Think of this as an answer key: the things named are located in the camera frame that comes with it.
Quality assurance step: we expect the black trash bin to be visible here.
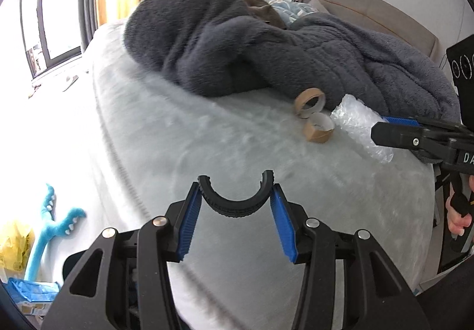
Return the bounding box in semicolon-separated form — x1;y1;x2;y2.
62;251;84;280

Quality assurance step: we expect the brown cardboard tape core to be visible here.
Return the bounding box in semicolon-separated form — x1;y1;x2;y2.
294;88;326;119

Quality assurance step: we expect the black framed glass door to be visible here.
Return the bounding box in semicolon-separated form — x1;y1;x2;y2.
4;0;81;79

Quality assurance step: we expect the clear bubble wrap piece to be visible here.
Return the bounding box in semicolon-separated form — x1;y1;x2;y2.
330;94;394;163

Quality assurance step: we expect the grey upholstered headboard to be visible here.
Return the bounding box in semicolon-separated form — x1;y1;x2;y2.
300;0;441;62

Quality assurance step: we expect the blue plush dinosaur toy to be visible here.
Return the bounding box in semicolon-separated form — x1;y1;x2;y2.
24;184;87;281

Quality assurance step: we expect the blue cloud pattern duvet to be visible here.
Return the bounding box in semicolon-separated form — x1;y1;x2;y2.
265;0;317;28

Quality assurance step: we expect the dark grey fleece blanket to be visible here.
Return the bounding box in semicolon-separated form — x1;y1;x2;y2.
124;0;460;122

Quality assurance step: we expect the blue snack bag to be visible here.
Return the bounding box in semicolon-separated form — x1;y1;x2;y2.
1;278;61;316

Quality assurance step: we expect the grey pillow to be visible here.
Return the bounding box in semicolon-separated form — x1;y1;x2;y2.
308;0;329;14

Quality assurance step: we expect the yellow plastic bag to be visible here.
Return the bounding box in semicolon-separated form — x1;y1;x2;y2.
0;221;35;274

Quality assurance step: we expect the person's right hand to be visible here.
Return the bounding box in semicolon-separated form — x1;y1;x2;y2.
445;184;473;237

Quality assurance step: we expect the grey bed mattress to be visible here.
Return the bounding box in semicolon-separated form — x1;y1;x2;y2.
85;22;435;329

